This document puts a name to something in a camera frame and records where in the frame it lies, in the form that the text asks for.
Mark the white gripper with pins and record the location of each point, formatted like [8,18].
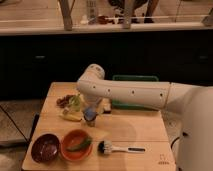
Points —
[97,107]

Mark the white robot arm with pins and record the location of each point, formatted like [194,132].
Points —
[193,102]

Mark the metal cup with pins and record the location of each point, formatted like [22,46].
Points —
[91,123]

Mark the wooden block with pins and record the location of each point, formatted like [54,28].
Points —
[106,105]

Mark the green pear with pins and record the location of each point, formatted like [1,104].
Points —
[75,103]

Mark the yellow banana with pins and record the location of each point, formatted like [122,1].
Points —
[71,117]

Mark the green plastic tray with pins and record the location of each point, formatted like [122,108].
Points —
[126,106]

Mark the green pepper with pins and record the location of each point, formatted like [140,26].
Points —
[84,144]

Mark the orange bowl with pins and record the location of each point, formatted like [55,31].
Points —
[73,138]

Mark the dark purple bowl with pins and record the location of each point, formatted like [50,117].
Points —
[45,148]

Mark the dish brush white handle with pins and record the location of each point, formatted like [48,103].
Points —
[106,147]

